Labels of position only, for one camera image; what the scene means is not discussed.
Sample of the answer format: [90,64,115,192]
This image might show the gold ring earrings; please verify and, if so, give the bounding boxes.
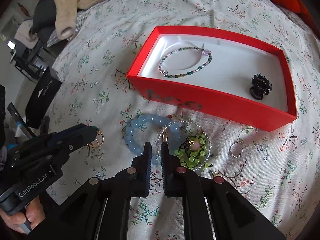
[87,130,105,149]

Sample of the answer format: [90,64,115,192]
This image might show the small silver ring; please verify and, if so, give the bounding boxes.
[228,140,245,158]

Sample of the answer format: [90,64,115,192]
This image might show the blue bead bracelet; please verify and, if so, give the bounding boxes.
[124,114,181,166]

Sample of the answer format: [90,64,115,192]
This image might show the green purple bead bracelet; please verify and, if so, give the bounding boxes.
[158,46,213,79]

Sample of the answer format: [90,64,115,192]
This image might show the green bead ornament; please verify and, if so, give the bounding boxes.
[174,132,213,171]

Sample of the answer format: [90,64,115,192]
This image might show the red jewelry box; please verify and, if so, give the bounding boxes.
[127,25,297,131]

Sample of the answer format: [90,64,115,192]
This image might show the person's left hand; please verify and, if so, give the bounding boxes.
[1,197,46,233]

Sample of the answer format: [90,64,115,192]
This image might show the black small box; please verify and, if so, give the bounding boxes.
[25,67,62,129]

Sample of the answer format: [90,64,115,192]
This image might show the floral bed sheet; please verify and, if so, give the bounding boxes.
[47,0,319,239]

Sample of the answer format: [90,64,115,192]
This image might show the orange plush toy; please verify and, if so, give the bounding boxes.
[271,0,312,23]

